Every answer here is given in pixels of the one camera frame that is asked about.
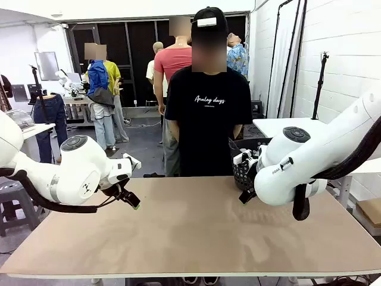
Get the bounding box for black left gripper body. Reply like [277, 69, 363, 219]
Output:
[101, 179, 128, 201]

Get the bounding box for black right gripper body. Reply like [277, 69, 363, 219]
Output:
[244, 160, 260, 194]

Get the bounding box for person's right forearm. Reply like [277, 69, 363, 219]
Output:
[171, 119, 182, 142]

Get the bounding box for black plastic laundry basket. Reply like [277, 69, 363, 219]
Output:
[228, 136, 273, 192]

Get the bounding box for person in black T-shirt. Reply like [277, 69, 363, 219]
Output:
[164, 7, 254, 178]

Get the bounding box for grey plastic stool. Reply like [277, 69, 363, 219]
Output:
[0, 179, 46, 238]

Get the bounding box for mannequin legs in dark jeans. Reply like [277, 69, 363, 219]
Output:
[33, 92, 69, 164]

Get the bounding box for white work table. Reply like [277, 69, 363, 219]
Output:
[17, 122, 58, 162]

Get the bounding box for mannequin in blue jacket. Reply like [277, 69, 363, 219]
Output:
[84, 43, 117, 150]

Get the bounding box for mannequin in yellow shirt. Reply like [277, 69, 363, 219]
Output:
[102, 44, 130, 144]

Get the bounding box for mannequin in floral blue shirt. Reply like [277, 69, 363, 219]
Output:
[226, 32, 250, 82]

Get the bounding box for black tripod stand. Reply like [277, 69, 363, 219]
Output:
[310, 51, 331, 120]

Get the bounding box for clear plastic case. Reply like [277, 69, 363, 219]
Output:
[5, 109, 34, 129]

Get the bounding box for white backdrop with black stand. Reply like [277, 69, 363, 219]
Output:
[266, 0, 308, 119]

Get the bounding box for brown cardboard box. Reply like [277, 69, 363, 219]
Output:
[355, 197, 381, 229]

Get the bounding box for dark monitor screen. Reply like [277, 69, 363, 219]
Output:
[11, 83, 29, 103]

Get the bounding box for bald mannequin in white shirt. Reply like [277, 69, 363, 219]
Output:
[145, 41, 169, 105]

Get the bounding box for black cap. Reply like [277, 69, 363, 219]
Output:
[190, 7, 229, 34]

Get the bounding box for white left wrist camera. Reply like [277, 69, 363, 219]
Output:
[122, 153, 142, 168]

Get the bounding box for black right arm cable sleeve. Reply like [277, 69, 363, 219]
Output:
[292, 118, 381, 222]

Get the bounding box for black arm cable sleeve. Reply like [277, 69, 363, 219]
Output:
[0, 167, 99, 214]
[292, 118, 381, 222]

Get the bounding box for black left arm cable sleeve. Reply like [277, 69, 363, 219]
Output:
[0, 167, 99, 214]

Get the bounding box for metal-frame workbench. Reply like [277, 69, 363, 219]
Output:
[62, 96, 90, 123]

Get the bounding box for black floor cables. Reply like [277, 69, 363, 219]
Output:
[326, 276, 373, 286]

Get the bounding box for black tripod with camera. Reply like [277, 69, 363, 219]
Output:
[28, 64, 52, 125]

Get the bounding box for framed wall whiteboard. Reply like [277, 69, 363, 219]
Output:
[33, 51, 61, 82]

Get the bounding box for white head-mounted camera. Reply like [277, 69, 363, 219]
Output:
[196, 17, 217, 28]

